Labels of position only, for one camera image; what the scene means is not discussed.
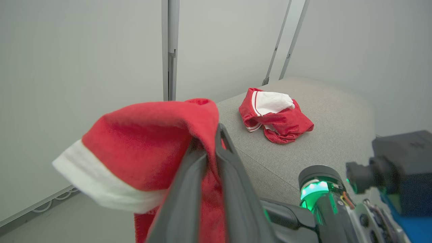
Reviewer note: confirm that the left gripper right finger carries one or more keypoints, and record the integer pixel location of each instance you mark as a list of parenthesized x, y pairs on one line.
[(236, 195)]

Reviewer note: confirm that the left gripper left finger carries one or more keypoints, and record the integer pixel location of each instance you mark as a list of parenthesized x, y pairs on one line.
[(184, 199)]

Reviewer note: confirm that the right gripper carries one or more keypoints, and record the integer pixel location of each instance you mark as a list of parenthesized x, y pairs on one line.
[(324, 202)]

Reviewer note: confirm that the red garment with white cuff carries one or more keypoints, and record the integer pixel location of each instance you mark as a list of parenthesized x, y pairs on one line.
[(141, 148)]

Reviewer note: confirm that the red garment with striped trim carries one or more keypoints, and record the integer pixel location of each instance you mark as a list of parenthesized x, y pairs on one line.
[(280, 118)]

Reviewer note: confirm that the grey fabric sofa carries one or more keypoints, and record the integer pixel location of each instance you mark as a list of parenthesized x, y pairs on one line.
[(324, 135)]

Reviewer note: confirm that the large white partition panel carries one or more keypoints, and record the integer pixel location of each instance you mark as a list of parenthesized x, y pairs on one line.
[(67, 67)]

